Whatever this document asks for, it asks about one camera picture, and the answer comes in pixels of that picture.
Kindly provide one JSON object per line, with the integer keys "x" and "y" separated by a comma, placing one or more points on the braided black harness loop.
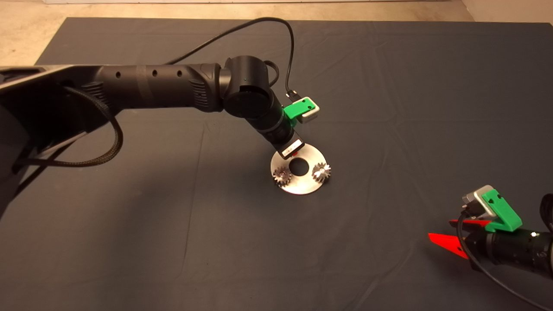
{"x": 119, "y": 142}

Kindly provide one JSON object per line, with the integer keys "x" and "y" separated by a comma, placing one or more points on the dark grey table cloth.
{"x": 129, "y": 259}

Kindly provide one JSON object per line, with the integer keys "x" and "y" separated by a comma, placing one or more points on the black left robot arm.
{"x": 151, "y": 88}

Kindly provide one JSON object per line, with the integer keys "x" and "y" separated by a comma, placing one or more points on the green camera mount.
{"x": 298, "y": 109}
{"x": 501, "y": 211}

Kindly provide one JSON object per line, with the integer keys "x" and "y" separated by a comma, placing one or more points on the small steel planetary gear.
{"x": 321, "y": 171}
{"x": 281, "y": 176}

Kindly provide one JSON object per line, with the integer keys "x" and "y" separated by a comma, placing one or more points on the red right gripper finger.
{"x": 466, "y": 223}
{"x": 447, "y": 244}

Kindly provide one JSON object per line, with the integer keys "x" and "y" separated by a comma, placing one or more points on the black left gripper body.
{"x": 276, "y": 129}

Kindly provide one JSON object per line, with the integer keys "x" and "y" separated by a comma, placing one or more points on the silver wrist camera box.
{"x": 475, "y": 196}
{"x": 313, "y": 114}

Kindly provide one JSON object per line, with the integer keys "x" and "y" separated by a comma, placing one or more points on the green right camera mount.
{"x": 501, "y": 211}

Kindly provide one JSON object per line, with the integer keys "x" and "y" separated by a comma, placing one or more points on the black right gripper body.
{"x": 510, "y": 250}

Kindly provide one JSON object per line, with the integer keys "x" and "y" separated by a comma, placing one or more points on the round metal carrier plate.
{"x": 298, "y": 185}

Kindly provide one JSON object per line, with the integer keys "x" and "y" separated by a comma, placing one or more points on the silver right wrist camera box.
{"x": 475, "y": 196}

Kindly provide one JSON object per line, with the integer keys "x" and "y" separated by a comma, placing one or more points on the green left camera mount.
{"x": 298, "y": 109}

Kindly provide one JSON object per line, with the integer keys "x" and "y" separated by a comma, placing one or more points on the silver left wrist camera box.
{"x": 313, "y": 114}

